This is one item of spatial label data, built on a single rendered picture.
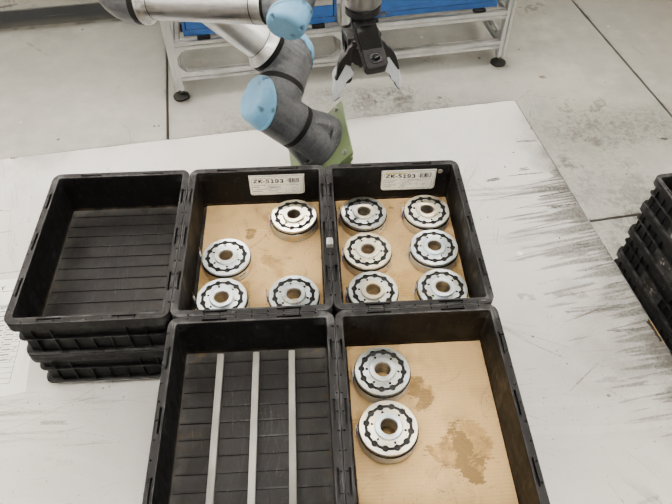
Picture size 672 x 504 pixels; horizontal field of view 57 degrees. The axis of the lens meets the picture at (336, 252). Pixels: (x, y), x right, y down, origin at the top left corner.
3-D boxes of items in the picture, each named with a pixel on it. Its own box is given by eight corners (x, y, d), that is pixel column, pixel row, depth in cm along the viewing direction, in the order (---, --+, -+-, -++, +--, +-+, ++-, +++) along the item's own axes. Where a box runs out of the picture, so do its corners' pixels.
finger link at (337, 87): (329, 89, 139) (351, 55, 135) (335, 104, 135) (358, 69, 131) (318, 84, 138) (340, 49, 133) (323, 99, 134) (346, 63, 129)
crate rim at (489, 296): (325, 172, 142) (324, 164, 140) (455, 167, 143) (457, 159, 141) (334, 317, 116) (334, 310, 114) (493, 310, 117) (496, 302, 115)
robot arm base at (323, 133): (296, 151, 169) (267, 133, 163) (331, 108, 164) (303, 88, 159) (311, 180, 158) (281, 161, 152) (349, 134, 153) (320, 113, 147)
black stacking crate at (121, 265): (72, 212, 147) (55, 176, 138) (198, 207, 148) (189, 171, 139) (27, 358, 121) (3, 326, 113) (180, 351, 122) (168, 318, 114)
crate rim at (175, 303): (192, 177, 141) (190, 169, 139) (324, 172, 142) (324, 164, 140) (171, 324, 115) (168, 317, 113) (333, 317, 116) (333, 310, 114)
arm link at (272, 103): (272, 150, 158) (228, 123, 150) (286, 105, 162) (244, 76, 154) (301, 139, 149) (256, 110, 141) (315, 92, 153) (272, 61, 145)
